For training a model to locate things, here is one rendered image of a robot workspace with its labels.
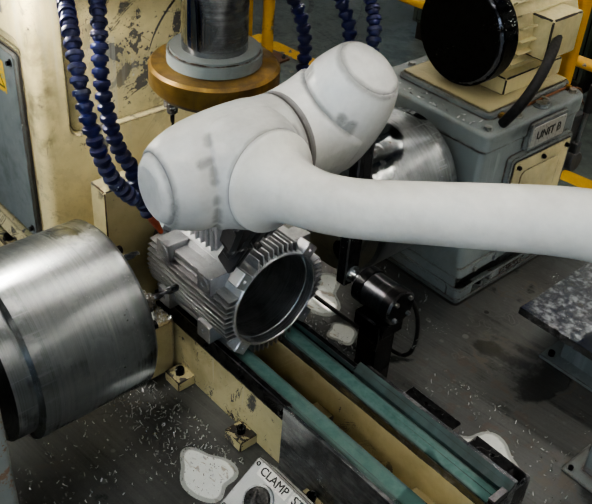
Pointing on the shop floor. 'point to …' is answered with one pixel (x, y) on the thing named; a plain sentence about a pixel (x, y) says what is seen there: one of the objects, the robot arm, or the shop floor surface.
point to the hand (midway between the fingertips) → (235, 252)
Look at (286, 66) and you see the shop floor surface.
